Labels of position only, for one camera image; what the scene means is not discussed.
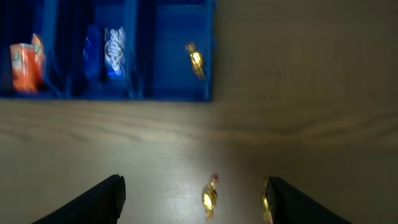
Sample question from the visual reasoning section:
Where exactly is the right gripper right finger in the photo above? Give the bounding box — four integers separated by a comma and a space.
264, 176, 354, 224

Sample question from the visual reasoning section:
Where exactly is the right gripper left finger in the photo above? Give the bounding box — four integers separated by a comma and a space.
30, 174, 126, 224

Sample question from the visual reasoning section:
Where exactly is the blue candy pack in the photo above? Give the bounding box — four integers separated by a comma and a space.
104, 27, 127, 78

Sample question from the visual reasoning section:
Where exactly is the gold wrapped candy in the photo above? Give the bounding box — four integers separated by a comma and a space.
261, 179, 274, 224
201, 173, 220, 221
185, 42, 206, 79

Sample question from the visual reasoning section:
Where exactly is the blue tray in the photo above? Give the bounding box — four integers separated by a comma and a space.
0, 0, 217, 103

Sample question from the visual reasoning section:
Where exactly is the orange candy box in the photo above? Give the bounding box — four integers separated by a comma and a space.
30, 33, 47, 85
9, 42, 40, 93

